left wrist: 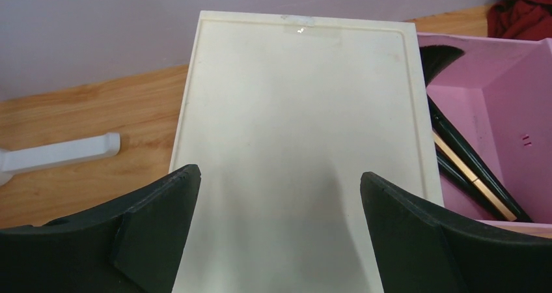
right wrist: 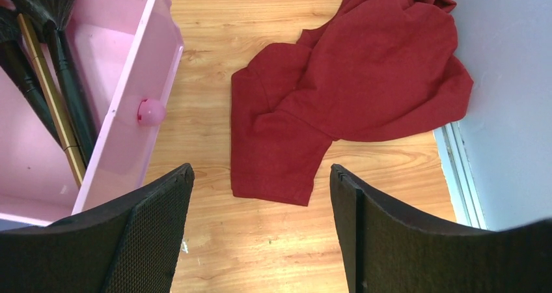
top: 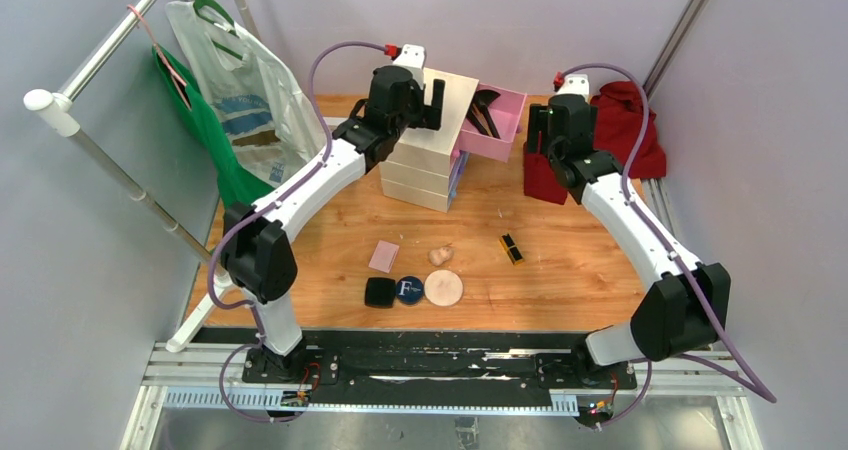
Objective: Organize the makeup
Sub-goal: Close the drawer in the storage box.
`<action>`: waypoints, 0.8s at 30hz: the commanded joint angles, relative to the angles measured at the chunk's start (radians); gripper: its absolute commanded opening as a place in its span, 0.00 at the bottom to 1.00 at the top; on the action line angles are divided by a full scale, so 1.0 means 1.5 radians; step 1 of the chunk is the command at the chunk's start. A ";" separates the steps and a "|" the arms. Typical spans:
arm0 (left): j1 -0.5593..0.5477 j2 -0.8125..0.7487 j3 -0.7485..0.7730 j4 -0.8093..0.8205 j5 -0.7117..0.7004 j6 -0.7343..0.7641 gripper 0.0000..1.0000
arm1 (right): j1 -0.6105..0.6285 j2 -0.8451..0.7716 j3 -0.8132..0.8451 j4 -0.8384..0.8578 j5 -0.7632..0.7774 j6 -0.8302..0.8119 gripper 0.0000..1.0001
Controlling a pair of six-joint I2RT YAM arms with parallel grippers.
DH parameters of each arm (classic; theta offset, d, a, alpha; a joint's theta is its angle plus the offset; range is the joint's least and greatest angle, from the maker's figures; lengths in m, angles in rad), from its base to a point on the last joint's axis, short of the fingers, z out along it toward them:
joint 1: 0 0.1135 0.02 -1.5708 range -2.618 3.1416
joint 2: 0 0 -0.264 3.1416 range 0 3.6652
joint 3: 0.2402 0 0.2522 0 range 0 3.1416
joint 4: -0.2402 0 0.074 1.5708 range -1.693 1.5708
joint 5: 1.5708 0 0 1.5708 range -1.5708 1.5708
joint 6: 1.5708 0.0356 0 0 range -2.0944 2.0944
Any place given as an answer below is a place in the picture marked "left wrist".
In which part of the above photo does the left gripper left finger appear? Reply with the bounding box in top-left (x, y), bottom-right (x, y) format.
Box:
top-left (1, 164), bottom-right (201, 292)

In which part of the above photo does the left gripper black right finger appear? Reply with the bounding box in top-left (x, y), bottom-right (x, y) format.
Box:
top-left (360, 172), bottom-right (551, 292)

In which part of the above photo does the thin gold brush handle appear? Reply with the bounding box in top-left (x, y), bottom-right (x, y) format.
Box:
top-left (432, 131), bottom-right (518, 221)

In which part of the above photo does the black fan makeup brush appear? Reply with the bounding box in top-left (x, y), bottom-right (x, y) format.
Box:
top-left (419, 44), bottom-right (534, 223)

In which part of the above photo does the white mini drawer cabinet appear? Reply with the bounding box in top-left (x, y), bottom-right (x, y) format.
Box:
top-left (170, 10), bottom-right (443, 292)

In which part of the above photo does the metal clothes rack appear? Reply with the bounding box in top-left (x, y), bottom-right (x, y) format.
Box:
top-left (1, 132), bottom-right (121, 186)

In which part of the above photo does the red cloth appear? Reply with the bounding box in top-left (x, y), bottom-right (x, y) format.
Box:
top-left (487, 0), bottom-right (551, 41)

